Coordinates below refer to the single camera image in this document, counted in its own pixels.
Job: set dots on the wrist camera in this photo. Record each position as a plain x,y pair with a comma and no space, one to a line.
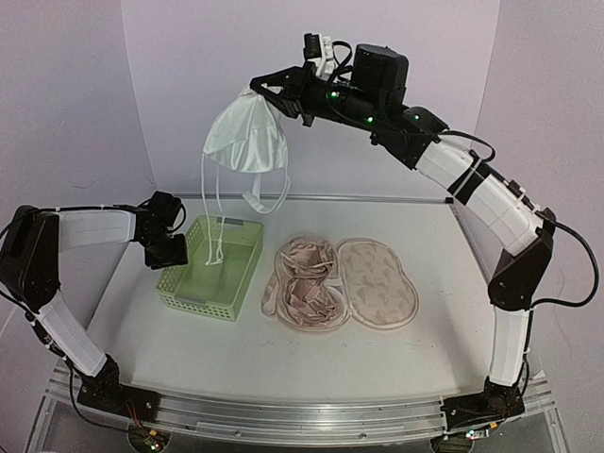
321,61
168,209

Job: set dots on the green perforated plastic basket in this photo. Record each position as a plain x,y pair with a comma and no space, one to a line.
222,258

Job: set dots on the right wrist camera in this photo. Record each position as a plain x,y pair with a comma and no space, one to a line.
321,61

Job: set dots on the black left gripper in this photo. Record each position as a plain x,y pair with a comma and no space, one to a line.
179,258

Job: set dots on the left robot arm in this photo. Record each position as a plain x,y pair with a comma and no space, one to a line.
32,245

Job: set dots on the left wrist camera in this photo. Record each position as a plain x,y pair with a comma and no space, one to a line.
168,209

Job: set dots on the pink satin lace bra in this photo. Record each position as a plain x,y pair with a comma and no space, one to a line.
305,290

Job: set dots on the white satin bra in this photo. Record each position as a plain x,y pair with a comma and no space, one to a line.
247,138

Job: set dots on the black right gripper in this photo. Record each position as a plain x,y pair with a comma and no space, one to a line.
289,77

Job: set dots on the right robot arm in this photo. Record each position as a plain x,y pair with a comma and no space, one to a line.
426,144

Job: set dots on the floral mesh laundry bag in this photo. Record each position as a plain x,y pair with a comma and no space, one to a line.
378,293

